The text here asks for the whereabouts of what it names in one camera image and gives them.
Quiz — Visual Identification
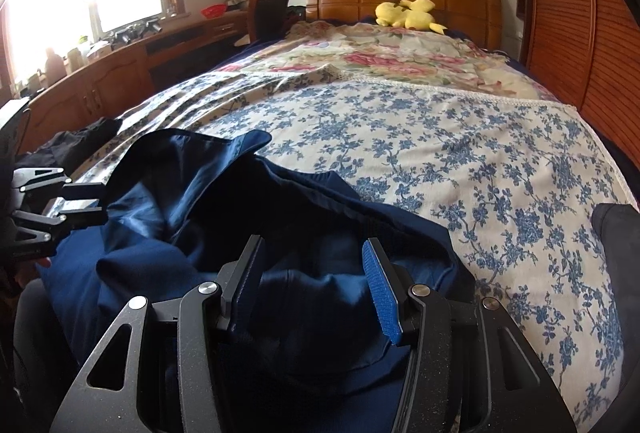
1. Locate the dark cloth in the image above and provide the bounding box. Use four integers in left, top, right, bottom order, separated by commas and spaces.
591, 202, 640, 433

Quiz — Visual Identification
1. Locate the yellow plush toy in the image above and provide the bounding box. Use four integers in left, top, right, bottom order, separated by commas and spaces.
375, 0, 448, 35

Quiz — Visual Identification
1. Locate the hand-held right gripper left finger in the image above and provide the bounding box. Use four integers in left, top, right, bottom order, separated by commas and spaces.
50, 235, 266, 433

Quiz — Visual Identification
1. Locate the wooden louvred wardrobe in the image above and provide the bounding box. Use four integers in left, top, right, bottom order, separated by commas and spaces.
510, 0, 640, 164

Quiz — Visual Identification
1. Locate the wooden chair with dark clothes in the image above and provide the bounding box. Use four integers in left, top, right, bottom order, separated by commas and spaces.
235, 0, 306, 48

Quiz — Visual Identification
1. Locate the black garment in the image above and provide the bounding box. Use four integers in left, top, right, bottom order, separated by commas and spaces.
15, 117, 123, 184

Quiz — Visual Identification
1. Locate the pink floral blanket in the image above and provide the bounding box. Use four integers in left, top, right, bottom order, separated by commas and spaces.
240, 20, 561, 106

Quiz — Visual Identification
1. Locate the navy blue jacket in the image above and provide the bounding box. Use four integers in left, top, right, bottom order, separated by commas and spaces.
37, 128, 476, 433

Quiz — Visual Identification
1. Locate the blue floral bedsheet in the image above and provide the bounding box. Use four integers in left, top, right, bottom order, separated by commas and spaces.
75, 63, 640, 433

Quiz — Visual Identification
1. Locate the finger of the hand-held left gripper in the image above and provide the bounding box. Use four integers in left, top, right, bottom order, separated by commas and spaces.
11, 202, 109, 260
12, 167, 107, 204

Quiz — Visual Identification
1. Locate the brown bottle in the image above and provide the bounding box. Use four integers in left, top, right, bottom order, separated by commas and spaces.
45, 47, 66, 80

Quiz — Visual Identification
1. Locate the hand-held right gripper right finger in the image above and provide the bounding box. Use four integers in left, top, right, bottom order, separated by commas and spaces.
361, 237, 573, 433

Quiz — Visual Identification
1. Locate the black gear on windowsill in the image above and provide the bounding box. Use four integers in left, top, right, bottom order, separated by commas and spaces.
112, 19, 164, 44

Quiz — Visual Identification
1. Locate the person's dark trouser leg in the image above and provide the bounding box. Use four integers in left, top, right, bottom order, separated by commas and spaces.
12, 278, 81, 433

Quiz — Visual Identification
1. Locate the long wooden cabinet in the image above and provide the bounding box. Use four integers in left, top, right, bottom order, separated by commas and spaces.
0, 8, 251, 134

